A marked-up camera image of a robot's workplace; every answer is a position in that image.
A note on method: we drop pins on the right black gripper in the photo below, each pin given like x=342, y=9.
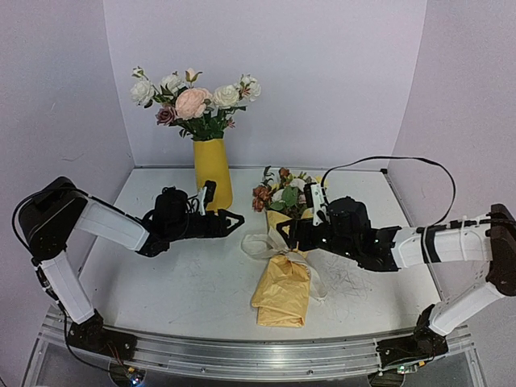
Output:
x=304, y=230

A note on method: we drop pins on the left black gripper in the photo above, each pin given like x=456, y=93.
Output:
x=222, y=230

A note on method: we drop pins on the cream printed ribbon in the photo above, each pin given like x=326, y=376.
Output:
x=266, y=246

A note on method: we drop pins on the yellow paper bouquet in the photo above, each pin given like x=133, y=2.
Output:
x=282, y=295

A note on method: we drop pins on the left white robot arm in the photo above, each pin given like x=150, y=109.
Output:
x=45, y=221

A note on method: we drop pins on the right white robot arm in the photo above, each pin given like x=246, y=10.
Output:
x=489, y=238

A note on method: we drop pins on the yellow ceramic vase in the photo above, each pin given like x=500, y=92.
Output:
x=210, y=163

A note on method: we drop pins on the white and pink flowers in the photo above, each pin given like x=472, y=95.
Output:
x=199, y=113

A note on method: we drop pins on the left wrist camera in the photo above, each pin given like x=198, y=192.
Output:
x=206, y=196

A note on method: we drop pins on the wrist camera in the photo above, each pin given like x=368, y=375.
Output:
x=316, y=202
x=206, y=196

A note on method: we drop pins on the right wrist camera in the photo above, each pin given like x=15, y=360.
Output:
x=316, y=202

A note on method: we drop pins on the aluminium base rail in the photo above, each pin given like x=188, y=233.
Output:
x=181, y=360

